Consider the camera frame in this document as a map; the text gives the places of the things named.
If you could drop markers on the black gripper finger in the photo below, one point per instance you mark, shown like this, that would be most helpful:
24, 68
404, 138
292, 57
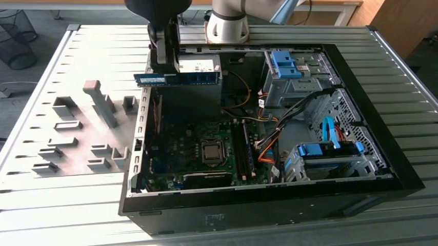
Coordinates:
168, 46

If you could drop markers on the blue labelled RAM stick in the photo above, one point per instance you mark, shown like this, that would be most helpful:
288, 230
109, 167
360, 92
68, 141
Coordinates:
198, 79

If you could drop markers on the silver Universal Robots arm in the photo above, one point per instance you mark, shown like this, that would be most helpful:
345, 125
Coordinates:
228, 28

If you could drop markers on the grey power supply unit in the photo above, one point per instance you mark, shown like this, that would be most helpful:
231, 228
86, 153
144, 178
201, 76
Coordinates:
192, 97

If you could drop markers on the long wooden desk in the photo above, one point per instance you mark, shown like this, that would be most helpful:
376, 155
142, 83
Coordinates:
69, 1

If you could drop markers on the blue drive carrier latch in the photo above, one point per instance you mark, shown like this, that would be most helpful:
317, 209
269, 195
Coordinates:
284, 66

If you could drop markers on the grey parts rack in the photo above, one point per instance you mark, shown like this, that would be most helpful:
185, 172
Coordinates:
82, 120

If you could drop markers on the tall metal drive cage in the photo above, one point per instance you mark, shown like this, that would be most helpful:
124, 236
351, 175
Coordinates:
295, 89

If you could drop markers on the green motherboard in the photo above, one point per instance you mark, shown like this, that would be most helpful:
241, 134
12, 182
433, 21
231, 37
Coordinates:
178, 153

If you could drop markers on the black mesh waste basket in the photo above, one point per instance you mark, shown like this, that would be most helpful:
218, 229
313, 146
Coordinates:
17, 38

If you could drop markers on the silver CPU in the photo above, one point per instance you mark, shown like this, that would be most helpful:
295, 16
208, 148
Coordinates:
212, 151

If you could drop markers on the white framed wooden desk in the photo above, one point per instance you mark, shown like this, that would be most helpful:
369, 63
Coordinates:
325, 12

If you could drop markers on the black graphics card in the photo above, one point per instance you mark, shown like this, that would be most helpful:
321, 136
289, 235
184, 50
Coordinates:
205, 179

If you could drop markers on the blue disk carrier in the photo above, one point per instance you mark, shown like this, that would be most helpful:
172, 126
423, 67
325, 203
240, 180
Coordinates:
311, 150

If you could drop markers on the black hard disk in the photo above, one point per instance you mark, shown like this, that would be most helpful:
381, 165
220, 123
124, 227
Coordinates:
345, 151

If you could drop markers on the black open PC case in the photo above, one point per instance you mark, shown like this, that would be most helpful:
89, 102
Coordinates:
240, 210

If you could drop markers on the low metal disk bay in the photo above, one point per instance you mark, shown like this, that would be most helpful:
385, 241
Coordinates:
343, 166

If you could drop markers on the wooden cabinet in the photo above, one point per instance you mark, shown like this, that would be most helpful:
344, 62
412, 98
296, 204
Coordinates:
404, 25

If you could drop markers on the grey floor bracket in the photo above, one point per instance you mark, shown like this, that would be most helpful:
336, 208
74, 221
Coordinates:
5, 91

